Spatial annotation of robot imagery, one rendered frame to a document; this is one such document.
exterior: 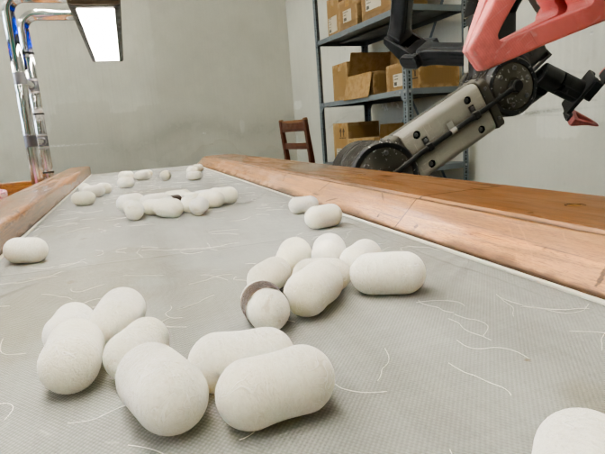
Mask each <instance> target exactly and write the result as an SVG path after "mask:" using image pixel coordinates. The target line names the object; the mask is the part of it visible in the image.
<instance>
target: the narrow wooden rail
mask: <svg viewBox="0 0 605 454"><path fill-rule="evenodd" d="M90 175H91V170H90V167H77V168H69V169H66V170H64V171H62V172H60V173H58V174H56V175H54V176H52V177H49V178H46V179H44V180H42V181H41V182H39V183H37V184H34V185H32V186H29V187H27V188H24V189H23V190H21V191H19V192H17V193H14V194H12V195H9V196H7V197H6V198H3V199H1V200H0V256H1V255H2V254H3V247H4V245H5V243H6V242H7V241H9V240H10V239H12V238H21V237H22V236H23V235H24V234H25V233H26V232H27V231H28V230H29V229H30V228H31V227H32V226H33V225H35V224H36V223H37V222H38V221H39V220H40V219H41V218H43V217H44V216H45V215H46V214H47V213H48V212H49V211H50V210H52V209H53V208H54V207H55V206H56V205H57V204H58V203H60V202H61V201H62V200H63V199H64V198H65V197H66V196H67V195H69V194H70V193H71V192H72V191H73V190H74V189H75V188H76V187H78V186H79V185H80V184H81V183H82V182H83V181H84V180H85V179H87V178H88V177H89V176H90Z"/></svg>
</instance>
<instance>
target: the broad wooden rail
mask: <svg viewBox="0 0 605 454"><path fill-rule="evenodd" d="M198 164H201V165H203V167H205V168H209V169H212V170H215V171H218V172H221V173H223V174H226V175H229V176H232V177H236V178H239V179H242V180H245V181H248V182H250V183H253V184H256V185H259V186H263V187H266V188H269V189H272V190H275V191H277V192H280V193H283V194H286V195H290V196H293V197H299V196H307V195H312V196H314V197H315V198H317V200H318V202H319V205H323V204H335V205H337V206H338V207H339V208H340V209H341V211H342V213H345V214H348V215H351V216H354V217H356V218H359V219H362V220H365V221H368V222H372V223H375V224H378V225H381V226H383V227H386V228H389V229H392V230H395V231H398V232H402V233H405V234H408V235H410V236H413V237H416V238H419V239H422V240H425V241H429V242H432V243H435V244H437V245H440V246H443V247H446V248H449V249H452V250H456V251H459V252H462V253H464V254H467V255H470V256H473V257H476V258H479V259H483V260H486V261H489V262H491V263H494V264H497V265H500V266H503V267H506V268H511V269H514V270H517V271H519V272H522V273H525V274H528V275H531V276H533V277H538V278H541V279H544V280H546V281H549V282H552V283H555V284H558V285H560V286H565V287H568V288H571V289H573V290H576V291H579V292H582V293H585V294H587V295H592V296H595V297H598V298H600V299H603V300H605V196H602V195H587V194H579V193H571V192H563V191H555V190H547V189H539V188H531V187H523V186H508V185H500V184H492V183H484V182H476V181H468V180H460V179H452V178H444V177H429V176H421V175H413V174H405V173H397V172H389V171H382V170H373V169H365V168H351V167H342V166H332V165H326V164H318V163H311V162H302V161H294V160H286V159H271V158H263V157H255V156H248V155H239V154H221V155H211V156H204V157H203V158H202V159H201V160H200V161H199V162H198Z"/></svg>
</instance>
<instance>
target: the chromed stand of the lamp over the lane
mask: <svg viewBox="0 0 605 454"><path fill-rule="evenodd" d="M22 3H60V4H66V3H67V1H66V0H3V2H2V5H1V13H2V17H3V23H4V28H5V37H6V43H7V48H8V53H9V58H10V63H11V69H12V73H13V79H14V88H15V93H16V98H17V104H18V108H19V114H20V119H21V124H22V129H23V138H24V144H25V148H26V154H27V159H28V164H29V170H30V174H31V180H32V185H34V184H37V183H39V182H41V181H42V180H44V179H46V178H49V177H52V176H54V173H55V172H54V171H53V167H52V161H51V155H50V145H49V140H48V134H47V129H46V123H45V119H44V115H45V113H44V112H43V108H42V102H41V92H40V87H39V81H38V76H37V70H36V65H35V60H34V52H33V49H32V39H31V34H30V25H31V23H32V22H34V21H75V20H74V18H73V15H72V13H71V12H70V9H32V10H29V11H26V12H25V13H23V14H22V15H21V16H20V18H19V20H18V23H17V21H16V16H15V8H16V7H17V5H19V4H22Z"/></svg>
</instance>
